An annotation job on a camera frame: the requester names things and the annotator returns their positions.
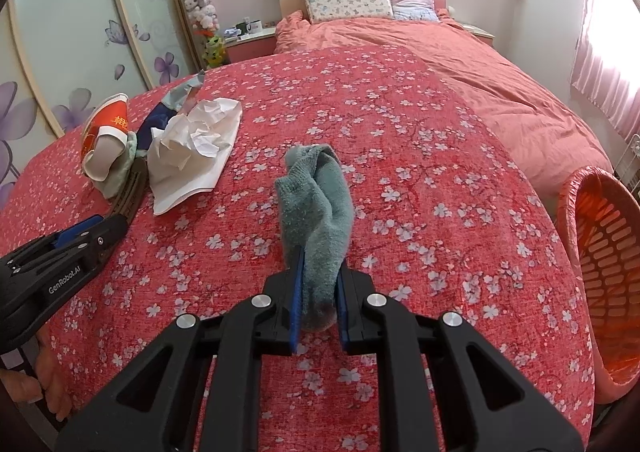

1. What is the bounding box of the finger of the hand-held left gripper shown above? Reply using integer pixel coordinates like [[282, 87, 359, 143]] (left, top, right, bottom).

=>
[[57, 215, 132, 280], [50, 215, 108, 252]]

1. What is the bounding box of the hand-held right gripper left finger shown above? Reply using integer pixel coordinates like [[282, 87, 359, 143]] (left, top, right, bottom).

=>
[[55, 245, 307, 452]]

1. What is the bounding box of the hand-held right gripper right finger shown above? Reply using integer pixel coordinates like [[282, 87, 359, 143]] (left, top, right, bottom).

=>
[[335, 265, 586, 452]]

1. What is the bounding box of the black mesh mat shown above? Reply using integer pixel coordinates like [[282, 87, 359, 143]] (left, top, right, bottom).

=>
[[111, 167, 151, 233]]

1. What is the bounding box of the teal sock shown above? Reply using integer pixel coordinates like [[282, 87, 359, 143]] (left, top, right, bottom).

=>
[[274, 143, 356, 333]]

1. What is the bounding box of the orange plastic laundry basket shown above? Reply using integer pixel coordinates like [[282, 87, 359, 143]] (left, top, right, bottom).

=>
[[556, 167, 640, 405]]

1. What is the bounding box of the person's left hand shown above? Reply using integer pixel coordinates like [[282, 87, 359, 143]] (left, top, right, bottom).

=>
[[0, 326, 77, 419]]

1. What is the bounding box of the light green cloth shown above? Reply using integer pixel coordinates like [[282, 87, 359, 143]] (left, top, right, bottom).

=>
[[92, 132, 140, 199]]

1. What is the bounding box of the white crumpled garment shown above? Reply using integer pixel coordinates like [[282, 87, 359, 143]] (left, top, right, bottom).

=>
[[149, 97, 244, 216]]

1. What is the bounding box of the red floral tablecloth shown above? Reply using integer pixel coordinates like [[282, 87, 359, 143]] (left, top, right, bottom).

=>
[[0, 45, 601, 452]]

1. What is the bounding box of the dark blue cloth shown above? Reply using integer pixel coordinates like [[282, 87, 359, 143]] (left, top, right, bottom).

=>
[[136, 105, 173, 145]]

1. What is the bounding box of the grey crumpled cloth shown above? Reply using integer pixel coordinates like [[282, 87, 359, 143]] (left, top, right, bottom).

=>
[[147, 100, 236, 170]]

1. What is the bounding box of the floral sliding-door wardrobe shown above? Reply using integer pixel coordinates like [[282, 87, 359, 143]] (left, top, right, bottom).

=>
[[0, 0, 201, 213]]

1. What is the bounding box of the green plush toy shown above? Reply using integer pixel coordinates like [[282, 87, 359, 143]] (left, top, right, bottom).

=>
[[203, 35, 227, 70]]

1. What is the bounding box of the pink nightstand with mugs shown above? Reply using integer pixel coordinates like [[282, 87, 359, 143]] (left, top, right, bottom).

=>
[[222, 27, 278, 64]]

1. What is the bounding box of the plush toy display tube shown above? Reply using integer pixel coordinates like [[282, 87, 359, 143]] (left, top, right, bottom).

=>
[[178, 0, 223, 69]]

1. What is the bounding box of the pink duvet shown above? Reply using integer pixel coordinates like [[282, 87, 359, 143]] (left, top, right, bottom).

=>
[[274, 10, 615, 205]]

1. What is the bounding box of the white patterned pillow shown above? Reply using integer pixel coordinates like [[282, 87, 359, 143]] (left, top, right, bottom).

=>
[[301, 0, 395, 24]]

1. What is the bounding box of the pink striped pillow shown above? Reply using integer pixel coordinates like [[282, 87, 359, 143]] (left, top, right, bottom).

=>
[[386, 0, 441, 23]]

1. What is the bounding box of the pink curtain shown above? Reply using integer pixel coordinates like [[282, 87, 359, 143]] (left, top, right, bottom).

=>
[[570, 0, 640, 143]]

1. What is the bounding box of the white wire rack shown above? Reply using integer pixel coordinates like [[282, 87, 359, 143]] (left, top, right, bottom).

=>
[[612, 132, 640, 194]]

